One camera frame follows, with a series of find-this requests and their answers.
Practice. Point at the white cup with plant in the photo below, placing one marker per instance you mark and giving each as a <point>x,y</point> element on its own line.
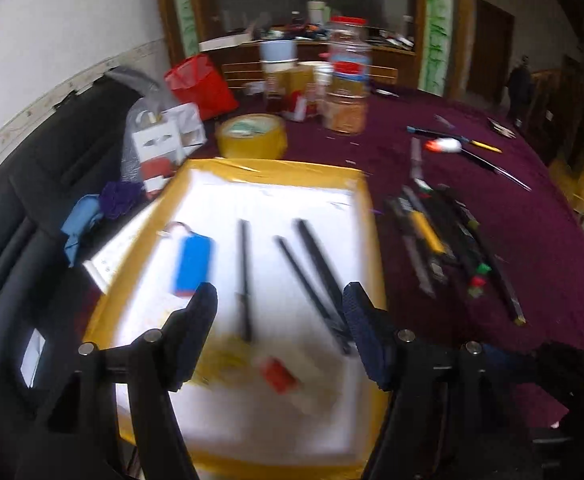
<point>315,10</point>

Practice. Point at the yellow taped white tray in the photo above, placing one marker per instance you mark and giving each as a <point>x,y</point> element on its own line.
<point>282,200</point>

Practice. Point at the blue cloth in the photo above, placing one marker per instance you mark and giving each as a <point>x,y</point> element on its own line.
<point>79,225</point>

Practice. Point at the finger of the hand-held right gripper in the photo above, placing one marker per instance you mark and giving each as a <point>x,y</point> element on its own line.
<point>509,365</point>

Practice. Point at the yellow pencil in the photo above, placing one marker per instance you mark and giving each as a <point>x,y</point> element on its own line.
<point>484,145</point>

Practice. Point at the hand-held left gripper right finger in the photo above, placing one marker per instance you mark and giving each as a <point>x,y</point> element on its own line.
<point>367,340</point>

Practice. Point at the black pen with blue tip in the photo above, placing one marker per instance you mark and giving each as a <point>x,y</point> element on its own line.
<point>432,133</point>

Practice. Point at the black chair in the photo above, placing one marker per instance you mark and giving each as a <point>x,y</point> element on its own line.
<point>26,200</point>

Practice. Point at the purple knitted item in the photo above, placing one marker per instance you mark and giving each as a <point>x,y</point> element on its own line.
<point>120,199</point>

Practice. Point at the small scissors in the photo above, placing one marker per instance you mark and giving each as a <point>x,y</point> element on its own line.
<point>386,93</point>

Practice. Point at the pile of pens and knives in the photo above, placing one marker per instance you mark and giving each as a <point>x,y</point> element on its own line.
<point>442,240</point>

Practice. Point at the yellow tape roll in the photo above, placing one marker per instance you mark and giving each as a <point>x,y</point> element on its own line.
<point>252,135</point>

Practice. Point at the tall jar with red lid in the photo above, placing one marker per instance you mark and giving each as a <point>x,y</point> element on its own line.
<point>349,42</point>

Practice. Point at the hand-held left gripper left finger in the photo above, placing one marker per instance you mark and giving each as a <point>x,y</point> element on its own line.
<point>199,330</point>

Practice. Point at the clear bag with white boxes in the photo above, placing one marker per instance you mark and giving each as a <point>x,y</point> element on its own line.
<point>164,145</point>

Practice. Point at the white ruler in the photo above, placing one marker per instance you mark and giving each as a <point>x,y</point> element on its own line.
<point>116,250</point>

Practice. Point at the metal nail clipper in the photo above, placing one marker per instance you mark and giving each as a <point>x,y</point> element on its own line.
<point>502,128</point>

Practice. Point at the blue battery pack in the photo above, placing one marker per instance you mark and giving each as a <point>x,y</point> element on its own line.
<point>194,262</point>

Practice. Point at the red and white small box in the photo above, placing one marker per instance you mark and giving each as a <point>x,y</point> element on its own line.
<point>296,106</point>

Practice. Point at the red plastic bag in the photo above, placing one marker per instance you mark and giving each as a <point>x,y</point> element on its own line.
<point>201,85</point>

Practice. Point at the yellow rubber bands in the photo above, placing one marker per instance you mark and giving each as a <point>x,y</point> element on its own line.
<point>221,360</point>

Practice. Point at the light blue lidded container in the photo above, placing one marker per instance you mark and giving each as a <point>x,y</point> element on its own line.
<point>278,55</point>

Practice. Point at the long thin black pen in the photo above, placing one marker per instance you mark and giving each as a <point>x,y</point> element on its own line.
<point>497,170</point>

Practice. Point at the wooden cabinet with mirror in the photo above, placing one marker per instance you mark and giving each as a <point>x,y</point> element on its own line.
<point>272,5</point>

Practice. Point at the small red capped item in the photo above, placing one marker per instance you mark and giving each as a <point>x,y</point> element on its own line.
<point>278,375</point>

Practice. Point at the clear jar with orange contents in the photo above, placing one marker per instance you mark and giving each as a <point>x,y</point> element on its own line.
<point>344,105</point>

